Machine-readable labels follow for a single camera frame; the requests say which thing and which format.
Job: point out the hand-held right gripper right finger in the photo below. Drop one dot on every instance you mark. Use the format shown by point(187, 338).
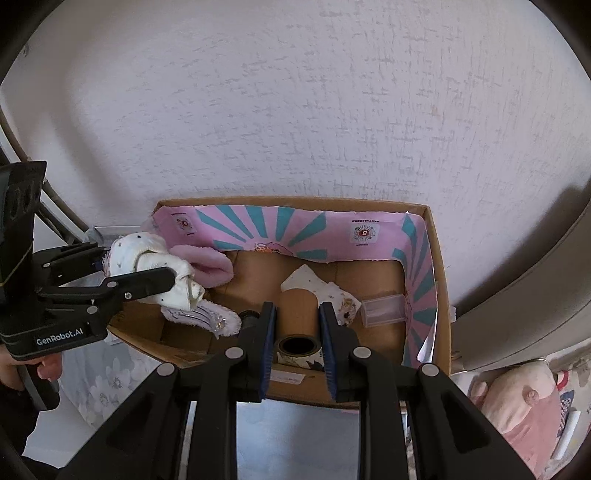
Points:
point(328, 355)

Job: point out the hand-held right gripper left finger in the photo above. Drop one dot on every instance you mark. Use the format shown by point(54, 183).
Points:
point(268, 350)

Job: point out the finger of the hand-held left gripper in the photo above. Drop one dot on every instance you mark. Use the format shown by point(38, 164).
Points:
point(138, 284)
point(74, 263)

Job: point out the white dotted sock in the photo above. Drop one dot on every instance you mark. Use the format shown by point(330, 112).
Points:
point(147, 251)

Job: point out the white printed sock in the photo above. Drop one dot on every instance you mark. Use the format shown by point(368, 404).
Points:
point(341, 300)

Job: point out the clear plastic box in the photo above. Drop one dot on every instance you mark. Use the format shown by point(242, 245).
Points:
point(383, 310)

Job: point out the pink fluffy sock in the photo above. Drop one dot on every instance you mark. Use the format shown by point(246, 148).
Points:
point(207, 267)

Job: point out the white sock with purple stripes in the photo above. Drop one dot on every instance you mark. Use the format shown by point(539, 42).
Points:
point(203, 318)

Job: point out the cardboard box with pink lining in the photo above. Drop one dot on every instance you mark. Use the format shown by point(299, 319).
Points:
point(258, 277)

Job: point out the person's left forearm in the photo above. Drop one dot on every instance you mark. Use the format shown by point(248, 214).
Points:
point(18, 415)

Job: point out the person's left hand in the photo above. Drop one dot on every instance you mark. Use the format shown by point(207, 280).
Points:
point(50, 367)

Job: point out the floral bed sheet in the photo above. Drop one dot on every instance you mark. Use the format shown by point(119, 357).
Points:
point(106, 378)

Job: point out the pink plush toy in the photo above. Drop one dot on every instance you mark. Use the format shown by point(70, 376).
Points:
point(512, 397)

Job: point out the grey padded headboard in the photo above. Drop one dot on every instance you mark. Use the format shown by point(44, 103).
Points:
point(521, 300)

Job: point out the small white tube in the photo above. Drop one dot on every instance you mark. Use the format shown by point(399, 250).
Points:
point(570, 422)

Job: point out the white round frame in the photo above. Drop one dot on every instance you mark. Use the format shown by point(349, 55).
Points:
point(69, 221)

